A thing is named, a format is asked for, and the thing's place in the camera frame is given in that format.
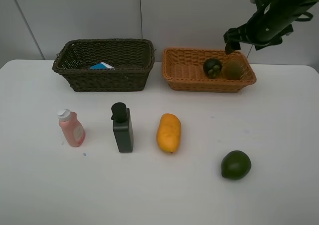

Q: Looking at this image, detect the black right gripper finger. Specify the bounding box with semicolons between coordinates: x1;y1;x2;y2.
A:
223;26;252;55
254;34;283;50

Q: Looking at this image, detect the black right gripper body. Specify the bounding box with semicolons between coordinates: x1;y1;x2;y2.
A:
246;0;317;43

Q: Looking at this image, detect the brown kiwi fruit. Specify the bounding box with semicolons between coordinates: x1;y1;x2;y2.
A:
224;60;242;80

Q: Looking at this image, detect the dark mangosteen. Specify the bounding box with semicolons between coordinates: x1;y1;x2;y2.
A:
203;58;222;79

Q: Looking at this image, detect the green avocado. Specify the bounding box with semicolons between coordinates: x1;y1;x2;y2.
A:
220;150;252;180

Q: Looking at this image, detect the blue object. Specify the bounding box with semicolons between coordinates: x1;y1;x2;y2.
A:
90;62;106;70

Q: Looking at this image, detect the white pink marker pen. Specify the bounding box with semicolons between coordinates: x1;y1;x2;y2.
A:
101;62;115;69

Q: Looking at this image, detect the orange wicker basket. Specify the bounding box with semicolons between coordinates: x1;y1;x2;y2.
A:
162;47;257;93

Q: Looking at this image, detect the yellow mango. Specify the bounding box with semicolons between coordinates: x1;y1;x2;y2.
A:
157;113;181;154

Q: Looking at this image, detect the dark brown wicker basket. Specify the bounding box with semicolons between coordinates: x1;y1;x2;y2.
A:
52;38;155;92

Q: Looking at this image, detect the black pump bottle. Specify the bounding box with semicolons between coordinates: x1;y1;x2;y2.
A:
111;102;134;153

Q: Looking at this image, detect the pink bottle white cap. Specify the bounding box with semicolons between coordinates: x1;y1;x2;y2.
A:
57;109;86;147

